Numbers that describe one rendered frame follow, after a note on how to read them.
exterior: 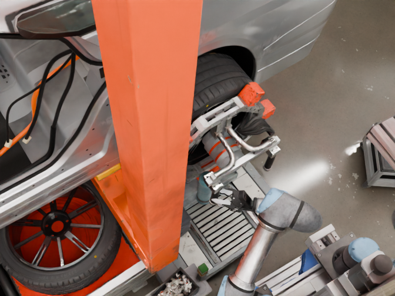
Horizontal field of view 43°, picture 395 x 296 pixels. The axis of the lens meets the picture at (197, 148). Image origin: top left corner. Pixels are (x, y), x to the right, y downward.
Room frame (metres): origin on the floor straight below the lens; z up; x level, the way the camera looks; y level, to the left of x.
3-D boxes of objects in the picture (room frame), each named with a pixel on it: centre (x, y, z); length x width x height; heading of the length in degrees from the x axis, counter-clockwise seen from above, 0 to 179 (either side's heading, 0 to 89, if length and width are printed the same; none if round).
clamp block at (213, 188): (0.94, -0.09, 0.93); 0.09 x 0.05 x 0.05; 41
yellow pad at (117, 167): (1.07, 0.47, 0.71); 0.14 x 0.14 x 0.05; 41
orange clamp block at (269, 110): (1.42, -0.32, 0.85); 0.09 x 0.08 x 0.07; 131
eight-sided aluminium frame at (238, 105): (1.20, -0.09, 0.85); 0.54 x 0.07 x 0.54; 131
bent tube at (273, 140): (1.18, -0.24, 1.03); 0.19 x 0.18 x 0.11; 41
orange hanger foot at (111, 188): (0.94, 0.36, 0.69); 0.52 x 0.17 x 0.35; 41
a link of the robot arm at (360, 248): (0.67, -0.76, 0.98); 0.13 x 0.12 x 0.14; 51
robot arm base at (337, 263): (0.67, -0.75, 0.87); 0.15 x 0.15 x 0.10
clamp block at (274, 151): (1.16, -0.35, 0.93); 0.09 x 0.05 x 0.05; 41
